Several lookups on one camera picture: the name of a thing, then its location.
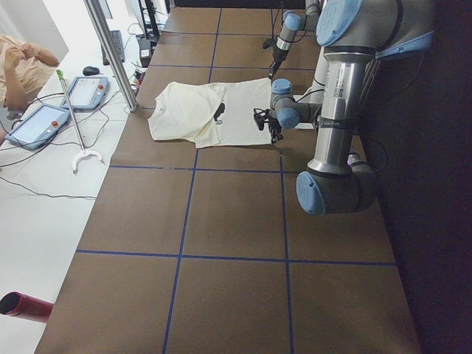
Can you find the cream long-sleeve cat shirt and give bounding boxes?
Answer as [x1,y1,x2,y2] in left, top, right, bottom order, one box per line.
[148,78,271,148]

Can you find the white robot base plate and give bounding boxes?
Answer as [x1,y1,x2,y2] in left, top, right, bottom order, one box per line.
[289,66,325,130]

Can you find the red cylinder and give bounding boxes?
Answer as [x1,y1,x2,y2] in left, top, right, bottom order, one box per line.
[1,291,54,323]

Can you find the near blue teach pendant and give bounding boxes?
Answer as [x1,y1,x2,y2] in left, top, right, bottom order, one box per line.
[6,104,70,150]

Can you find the person in beige shirt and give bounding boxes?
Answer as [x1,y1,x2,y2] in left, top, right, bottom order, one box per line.
[1,34,60,112]

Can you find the black computer mouse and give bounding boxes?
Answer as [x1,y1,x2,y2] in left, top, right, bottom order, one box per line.
[83,66,100,76]

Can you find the white reacher grabber tool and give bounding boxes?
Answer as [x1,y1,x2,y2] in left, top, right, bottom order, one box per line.
[55,69,106,176]

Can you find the grey aluminium frame post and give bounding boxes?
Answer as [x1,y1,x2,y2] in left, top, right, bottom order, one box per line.
[83,0,138,112]

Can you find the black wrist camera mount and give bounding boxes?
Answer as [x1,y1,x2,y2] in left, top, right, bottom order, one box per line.
[263,38,277,49]
[253,108,272,131]

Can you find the black keyboard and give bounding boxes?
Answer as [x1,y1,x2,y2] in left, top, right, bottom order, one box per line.
[101,29,125,66]

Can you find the black cables on table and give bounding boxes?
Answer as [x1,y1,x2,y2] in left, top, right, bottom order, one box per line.
[0,91,122,202]

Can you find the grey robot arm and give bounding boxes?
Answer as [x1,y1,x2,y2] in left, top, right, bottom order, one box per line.
[268,1,436,215]
[265,1,322,79]

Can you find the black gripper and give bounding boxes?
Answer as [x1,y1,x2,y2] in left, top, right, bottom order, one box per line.
[268,47,288,79]
[267,119,283,145]

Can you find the far blue teach pendant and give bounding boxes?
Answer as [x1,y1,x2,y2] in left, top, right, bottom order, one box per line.
[66,76,109,111]

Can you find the blue teach pendant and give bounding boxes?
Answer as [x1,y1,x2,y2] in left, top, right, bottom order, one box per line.
[66,76,109,111]
[6,104,70,150]

